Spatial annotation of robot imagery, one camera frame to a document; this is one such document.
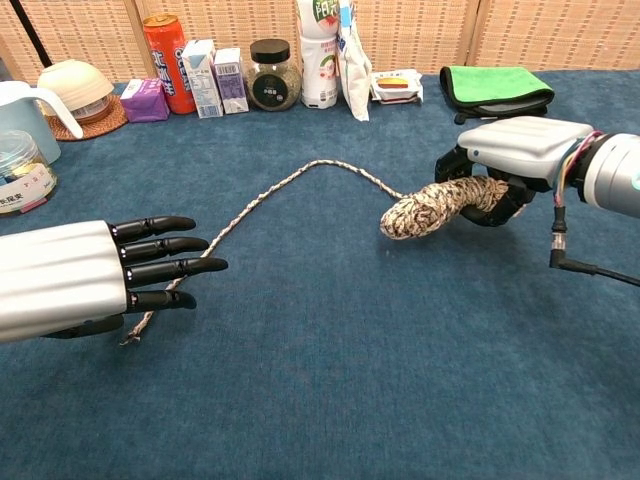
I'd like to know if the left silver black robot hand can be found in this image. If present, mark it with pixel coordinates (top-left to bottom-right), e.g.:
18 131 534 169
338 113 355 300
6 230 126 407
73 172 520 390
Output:
0 215 229 345

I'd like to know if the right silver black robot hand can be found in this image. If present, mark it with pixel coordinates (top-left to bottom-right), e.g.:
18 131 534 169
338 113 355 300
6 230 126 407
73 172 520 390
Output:
433 115 596 229

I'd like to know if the beige braided rope bundle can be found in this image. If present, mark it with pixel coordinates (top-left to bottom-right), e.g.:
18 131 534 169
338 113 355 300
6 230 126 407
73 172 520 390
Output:
119 159 526 347

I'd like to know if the green microfiber cloth black edge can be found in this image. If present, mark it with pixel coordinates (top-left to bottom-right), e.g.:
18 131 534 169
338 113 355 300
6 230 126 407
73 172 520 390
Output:
439 65 556 125

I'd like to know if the clear jar of clips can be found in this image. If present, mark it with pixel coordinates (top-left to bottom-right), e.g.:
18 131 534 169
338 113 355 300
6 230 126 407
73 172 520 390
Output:
0 129 59 216

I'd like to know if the packaged red cake snack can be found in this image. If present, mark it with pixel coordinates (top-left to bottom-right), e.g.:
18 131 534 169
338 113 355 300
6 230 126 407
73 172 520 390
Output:
369 68 424 106

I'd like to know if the bamboo folding screen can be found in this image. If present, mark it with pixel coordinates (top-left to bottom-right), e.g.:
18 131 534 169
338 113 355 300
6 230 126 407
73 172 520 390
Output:
0 0 640 85

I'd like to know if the woven rattan coaster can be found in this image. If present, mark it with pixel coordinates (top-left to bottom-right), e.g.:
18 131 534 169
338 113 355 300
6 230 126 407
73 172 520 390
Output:
44 94 130 142

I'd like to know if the light blue pitcher white lid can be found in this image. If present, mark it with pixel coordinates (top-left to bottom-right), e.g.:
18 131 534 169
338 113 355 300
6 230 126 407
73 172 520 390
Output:
0 80 85 166

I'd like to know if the white snack bag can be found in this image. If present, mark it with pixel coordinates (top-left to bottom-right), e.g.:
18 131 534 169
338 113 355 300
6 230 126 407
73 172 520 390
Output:
335 0 374 122

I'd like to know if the cream upturned bowl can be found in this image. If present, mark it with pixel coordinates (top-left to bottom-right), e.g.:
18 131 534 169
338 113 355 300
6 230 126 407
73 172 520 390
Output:
37 59 116 125

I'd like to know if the purple tissue pack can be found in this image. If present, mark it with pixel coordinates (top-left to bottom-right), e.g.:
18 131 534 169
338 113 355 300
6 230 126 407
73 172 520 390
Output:
119 78 171 124

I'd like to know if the white drink bottle yellow cap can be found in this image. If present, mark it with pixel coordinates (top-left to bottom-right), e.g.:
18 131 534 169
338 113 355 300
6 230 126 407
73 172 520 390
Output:
295 0 342 110

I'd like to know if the orange drink can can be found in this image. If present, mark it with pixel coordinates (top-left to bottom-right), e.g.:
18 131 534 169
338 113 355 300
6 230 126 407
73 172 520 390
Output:
142 13 197 116

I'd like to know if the white blue milk carton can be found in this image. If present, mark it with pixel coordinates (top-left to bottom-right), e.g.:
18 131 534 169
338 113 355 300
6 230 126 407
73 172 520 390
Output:
180 38 225 120

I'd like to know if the black stand pole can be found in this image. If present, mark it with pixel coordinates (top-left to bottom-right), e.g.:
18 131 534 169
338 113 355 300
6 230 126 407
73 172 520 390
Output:
9 0 54 67

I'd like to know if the blue felt table cover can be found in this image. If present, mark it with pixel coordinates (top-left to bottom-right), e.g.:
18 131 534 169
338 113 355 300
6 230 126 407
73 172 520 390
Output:
0 69 640 480

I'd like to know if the glass jar black lid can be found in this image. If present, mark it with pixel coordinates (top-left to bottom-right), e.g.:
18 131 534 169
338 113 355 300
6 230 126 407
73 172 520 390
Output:
246 38 303 112

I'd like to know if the white purple milk carton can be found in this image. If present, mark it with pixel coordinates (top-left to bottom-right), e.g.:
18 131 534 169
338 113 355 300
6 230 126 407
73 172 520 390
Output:
213 47 250 115

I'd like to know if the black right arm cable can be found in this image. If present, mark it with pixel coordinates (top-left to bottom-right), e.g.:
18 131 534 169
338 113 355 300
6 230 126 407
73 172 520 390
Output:
548 202 640 289

